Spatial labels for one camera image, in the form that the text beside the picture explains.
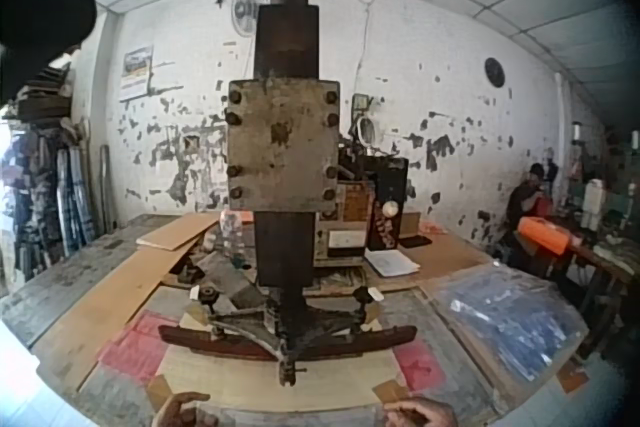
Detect stack of blue plastic sheets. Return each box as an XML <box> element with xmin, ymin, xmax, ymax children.
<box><xmin>431</xmin><ymin>261</ymin><xmax>592</xmax><ymax>389</ymax></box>

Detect long brown wooden board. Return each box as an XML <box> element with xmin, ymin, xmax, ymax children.
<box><xmin>29</xmin><ymin>235</ymin><xmax>202</xmax><ymax>394</ymax></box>

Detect black round wall clock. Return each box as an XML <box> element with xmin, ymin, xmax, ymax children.
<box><xmin>483</xmin><ymin>57</ymin><xmax>507</xmax><ymax>89</ymax></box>

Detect black machine with white dial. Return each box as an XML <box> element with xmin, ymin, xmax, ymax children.
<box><xmin>366</xmin><ymin>154</ymin><xmax>411</xmax><ymax>252</ymax></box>

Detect beige sheet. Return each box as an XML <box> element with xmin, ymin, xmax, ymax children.
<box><xmin>158</xmin><ymin>304</ymin><xmax>401</xmax><ymax>414</ymax></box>

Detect clear water bottle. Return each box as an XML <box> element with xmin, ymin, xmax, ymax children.
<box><xmin>219</xmin><ymin>208</ymin><xmax>247</xmax><ymax>259</ymax></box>

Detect cluttered storage shelf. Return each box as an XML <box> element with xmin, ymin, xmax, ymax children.
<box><xmin>0</xmin><ymin>46</ymin><xmax>100</xmax><ymax>291</ymax></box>

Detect person's left hand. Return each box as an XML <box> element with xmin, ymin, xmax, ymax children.
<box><xmin>151</xmin><ymin>391</ymin><xmax>212</xmax><ymax>427</ymax></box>

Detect orange plastic box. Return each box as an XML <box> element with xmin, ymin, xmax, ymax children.
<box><xmin>516</xmin><ymin>216</ymin><xmax>572</xmax><ymax>256</ymax></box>

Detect white wall fan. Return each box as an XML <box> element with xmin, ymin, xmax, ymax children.
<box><xmin>229</xmin><ymin>0</ymin><xmax>270</xmax><ymax>39</ymax></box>

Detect wall calendar poster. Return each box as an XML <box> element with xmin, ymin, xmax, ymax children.
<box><xmin>118</xmin><ymin>44</ymin><xmax>155</xmax><ymax>102</ymax></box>

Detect brown carton box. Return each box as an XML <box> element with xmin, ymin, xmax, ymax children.
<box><xmin>315</xmin><ymin>180</ymin><xmax>372</xmax><ymax>268</ymax></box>

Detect person's right hand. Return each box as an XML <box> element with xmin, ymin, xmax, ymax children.
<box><xmin>384</xmin><ymin>396</ymin><xmax>460</xmax><ymax>427</ymax></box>

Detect white paper sheet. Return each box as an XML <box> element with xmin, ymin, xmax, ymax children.
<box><xmin>363</xmin><ymin>248</ymin><xmax>422</xmax><ymax>279</ymax></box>

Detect oval mirror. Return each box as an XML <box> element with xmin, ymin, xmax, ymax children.
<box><xmin>356</xmin><ymin>116</ymin><xmax>377</xmax><ymax>146</ymax></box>

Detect work table with sewing machines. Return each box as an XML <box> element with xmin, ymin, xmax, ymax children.
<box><xmin>549</xmin><ymin>120</ymin><xmax>640</xmax><ymax>353</ymax></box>

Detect brown tape piece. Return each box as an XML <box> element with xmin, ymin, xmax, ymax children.
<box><xmin>556</xmin><ymin>363</ymin><xmax>590</xmax><ymax>394</ymax></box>
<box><xmin>371</xmin><ymin>378</ymin><xmax>410</xmax><ymax>404</ymax></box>
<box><xmin>145</xmin><ymin>373</ymin><xmax>175</xmax><ymax>412</ymax></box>

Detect black rounded hood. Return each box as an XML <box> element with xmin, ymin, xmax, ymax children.
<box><xmin>0</xmin><ymin>0</ymin><xmax>98</xmax><ymax>104</ymax></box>

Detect metal pipes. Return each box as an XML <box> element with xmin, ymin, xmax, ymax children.
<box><xmin>98</xmin><ymin>143</ymin><xmax>115</xmax><ymax>229</ymax></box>

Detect rusty metal press machine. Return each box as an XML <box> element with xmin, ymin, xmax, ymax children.
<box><xmin>158</xmin><ymin>0</ymin><xmax>419</xmax><ymax>389</ymax></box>

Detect short brown cardboard board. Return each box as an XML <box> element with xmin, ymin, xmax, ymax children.
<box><xmin>136</xmin><ymin>211</ymin><xmax>222</xmax><ymax>253</ymax></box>

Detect pink plastic sheet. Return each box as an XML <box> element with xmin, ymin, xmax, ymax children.
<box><xmin>97</xmin><ymin>310</ymin><xmax>177</xmax><ymax>388</ymax></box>
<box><xmin>393</xmin><ymin>340</ymin><xmax>447</xmax><ymax>393</ymax></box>

